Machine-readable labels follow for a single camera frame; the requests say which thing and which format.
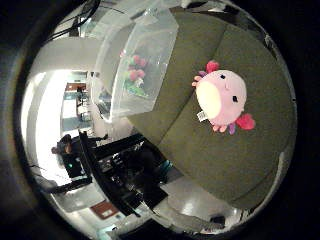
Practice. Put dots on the person in black clothes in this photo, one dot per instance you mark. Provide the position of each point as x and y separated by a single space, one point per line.
66 146

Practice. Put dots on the pink plush axolotl toy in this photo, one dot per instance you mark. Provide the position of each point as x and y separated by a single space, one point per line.
223 96

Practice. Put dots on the olive green table mat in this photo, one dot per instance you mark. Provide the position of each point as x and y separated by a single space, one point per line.
213 156

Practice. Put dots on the black equipment rack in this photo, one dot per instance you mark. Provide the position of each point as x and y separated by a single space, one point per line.
123 173

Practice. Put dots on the green plush dinosaur toy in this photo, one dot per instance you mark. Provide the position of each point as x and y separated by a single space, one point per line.
136 75

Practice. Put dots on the clear plastic container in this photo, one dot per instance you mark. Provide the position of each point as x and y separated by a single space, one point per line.
146 63

